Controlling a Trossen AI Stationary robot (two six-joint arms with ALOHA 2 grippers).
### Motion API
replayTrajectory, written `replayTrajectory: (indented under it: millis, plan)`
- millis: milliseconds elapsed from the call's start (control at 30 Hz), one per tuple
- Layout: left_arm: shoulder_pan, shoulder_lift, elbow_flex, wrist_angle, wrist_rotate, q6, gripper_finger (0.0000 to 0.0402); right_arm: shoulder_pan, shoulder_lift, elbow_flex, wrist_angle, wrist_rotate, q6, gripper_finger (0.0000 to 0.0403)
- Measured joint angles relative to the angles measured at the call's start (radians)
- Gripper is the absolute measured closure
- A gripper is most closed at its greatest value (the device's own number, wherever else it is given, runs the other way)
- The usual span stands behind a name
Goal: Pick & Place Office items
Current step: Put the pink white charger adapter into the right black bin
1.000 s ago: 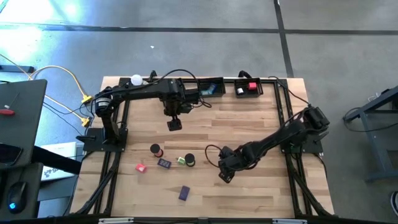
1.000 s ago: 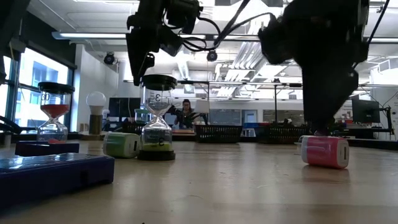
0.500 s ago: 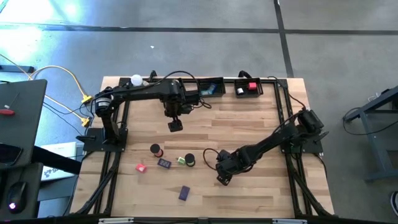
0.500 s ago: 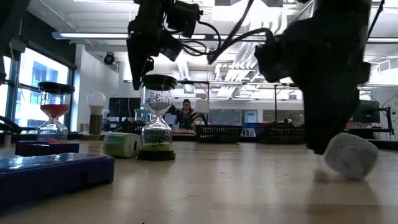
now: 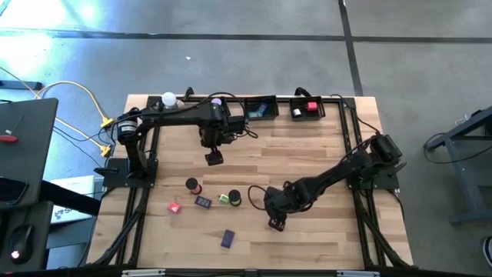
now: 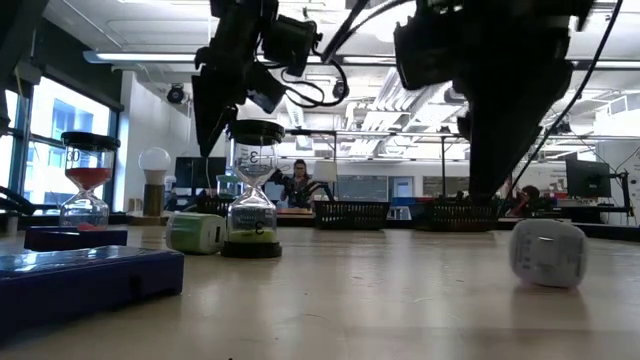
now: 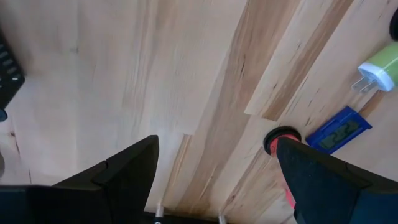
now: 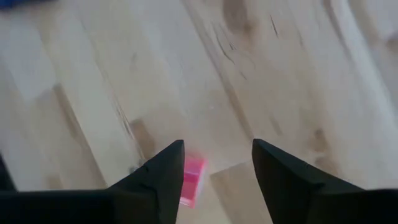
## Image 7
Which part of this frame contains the blue thermometer with LCD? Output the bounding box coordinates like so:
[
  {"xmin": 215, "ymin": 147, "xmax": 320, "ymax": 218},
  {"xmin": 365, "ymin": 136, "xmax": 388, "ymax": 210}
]
[{"xmin": 305, "ymin": 105, "xmax": 373, "ymax": 156}]

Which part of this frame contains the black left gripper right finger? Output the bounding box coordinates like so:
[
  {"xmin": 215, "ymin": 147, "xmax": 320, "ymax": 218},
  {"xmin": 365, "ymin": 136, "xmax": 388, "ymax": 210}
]
[{"xmin": 275, "ymin": 136, "xmax": 398, "ymax": 224}]

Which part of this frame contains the red sand black-capped hourglass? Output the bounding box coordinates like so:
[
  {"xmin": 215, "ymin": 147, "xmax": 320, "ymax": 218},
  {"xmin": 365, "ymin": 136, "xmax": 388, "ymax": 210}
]
[{"xmin": 262, "ymin": 125, "xmax": 303, "ymax": 210}]

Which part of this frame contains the green and white wall charger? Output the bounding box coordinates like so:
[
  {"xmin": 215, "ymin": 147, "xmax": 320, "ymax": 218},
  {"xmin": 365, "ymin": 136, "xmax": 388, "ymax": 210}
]
[{"xmin": 351, "ymin": 41, "xmax": 398, "ymax": 95}]

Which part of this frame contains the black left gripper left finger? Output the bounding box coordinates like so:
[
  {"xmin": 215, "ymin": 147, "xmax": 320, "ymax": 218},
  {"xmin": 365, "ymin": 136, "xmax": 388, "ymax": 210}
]
[{"xmin": 0, "ymin": 134, "xmax": 160, "ymax": 224}]

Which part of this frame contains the black slotted plastic basket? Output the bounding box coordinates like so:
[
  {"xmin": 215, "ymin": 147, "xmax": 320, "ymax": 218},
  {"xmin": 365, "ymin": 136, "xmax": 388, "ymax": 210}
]
[{"xmin": 0, "ymin": 26, "xmax": 26, "ymax": 110}]

